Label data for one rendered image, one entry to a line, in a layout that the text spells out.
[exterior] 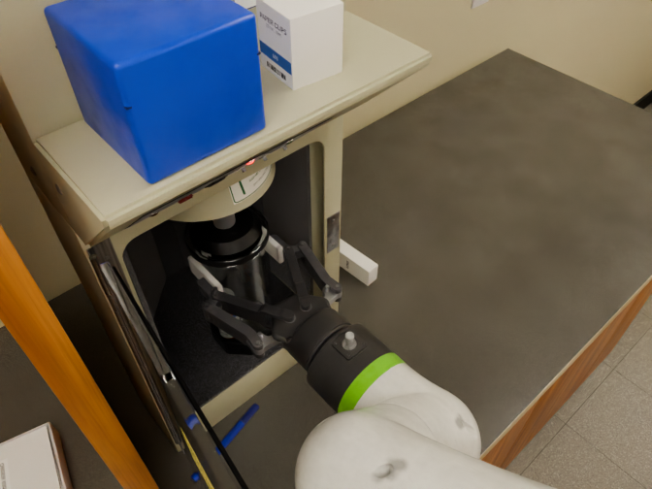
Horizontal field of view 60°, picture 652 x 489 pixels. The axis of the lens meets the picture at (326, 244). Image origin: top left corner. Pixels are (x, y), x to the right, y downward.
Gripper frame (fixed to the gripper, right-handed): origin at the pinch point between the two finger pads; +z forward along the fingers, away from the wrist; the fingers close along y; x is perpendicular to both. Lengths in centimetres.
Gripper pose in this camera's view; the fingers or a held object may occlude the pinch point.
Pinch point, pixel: (232, 254)
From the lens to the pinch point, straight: 77.2
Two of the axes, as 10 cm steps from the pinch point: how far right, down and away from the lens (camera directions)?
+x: 0.0, 6.8, 7.3
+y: -7.5, 4.9, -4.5
